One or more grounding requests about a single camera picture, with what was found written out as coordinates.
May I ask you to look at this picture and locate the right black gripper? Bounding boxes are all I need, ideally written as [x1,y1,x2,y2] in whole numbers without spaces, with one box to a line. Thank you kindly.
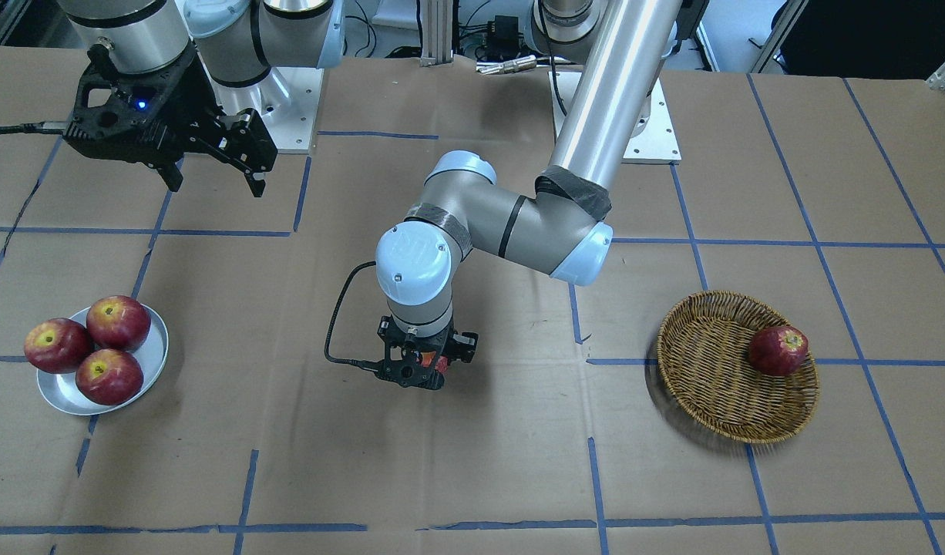
[62,42,277,199]

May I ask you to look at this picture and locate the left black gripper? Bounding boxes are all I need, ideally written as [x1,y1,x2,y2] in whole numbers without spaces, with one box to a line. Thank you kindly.
[376,316,479,390]

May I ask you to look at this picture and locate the yellow-red apple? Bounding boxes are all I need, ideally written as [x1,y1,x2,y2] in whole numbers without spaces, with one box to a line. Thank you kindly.
[419,351,452,375]

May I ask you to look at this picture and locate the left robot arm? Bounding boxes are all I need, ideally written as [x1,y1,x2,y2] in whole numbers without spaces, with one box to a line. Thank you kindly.
[360,1,681,390]

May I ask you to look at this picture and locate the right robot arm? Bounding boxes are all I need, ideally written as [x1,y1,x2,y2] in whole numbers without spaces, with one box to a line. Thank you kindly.
[58,1,345,197]

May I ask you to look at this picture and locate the red apple plate rear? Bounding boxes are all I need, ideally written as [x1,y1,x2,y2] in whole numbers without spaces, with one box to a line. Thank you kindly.
[86,295,151,352]

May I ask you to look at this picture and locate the red apple plate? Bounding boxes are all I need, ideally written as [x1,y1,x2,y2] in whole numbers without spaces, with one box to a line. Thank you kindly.
[75,348,144,406]
[24,318,95,375]
[86,295,151,352]

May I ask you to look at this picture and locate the red apple plate front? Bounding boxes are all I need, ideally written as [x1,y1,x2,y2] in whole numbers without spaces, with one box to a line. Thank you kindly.
[75,348,144,406]

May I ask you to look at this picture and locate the red apple plate outer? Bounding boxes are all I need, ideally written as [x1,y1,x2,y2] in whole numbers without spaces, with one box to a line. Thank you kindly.
[24,318,95,375]

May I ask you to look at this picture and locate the white round plate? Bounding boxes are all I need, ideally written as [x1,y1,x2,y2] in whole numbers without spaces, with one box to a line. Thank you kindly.
[36,305,169,417]

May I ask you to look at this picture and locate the woven wicker basket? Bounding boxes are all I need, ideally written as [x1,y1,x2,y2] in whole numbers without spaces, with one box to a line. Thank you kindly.
[655,289,821,445]

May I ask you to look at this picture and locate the dark red basket apple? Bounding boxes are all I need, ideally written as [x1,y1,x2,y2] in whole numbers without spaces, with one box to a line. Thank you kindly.
[747,325,809,377]

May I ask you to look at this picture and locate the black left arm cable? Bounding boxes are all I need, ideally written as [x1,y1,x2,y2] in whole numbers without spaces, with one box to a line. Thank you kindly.
[324,261,381,372]

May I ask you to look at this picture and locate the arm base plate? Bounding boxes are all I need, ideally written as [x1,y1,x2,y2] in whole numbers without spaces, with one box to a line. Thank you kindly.
[212,67,325,154]
[549,66,683,165]

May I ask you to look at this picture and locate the aluminium frame post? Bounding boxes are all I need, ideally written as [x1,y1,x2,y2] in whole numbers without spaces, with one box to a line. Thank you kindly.
[417,1,457,67]

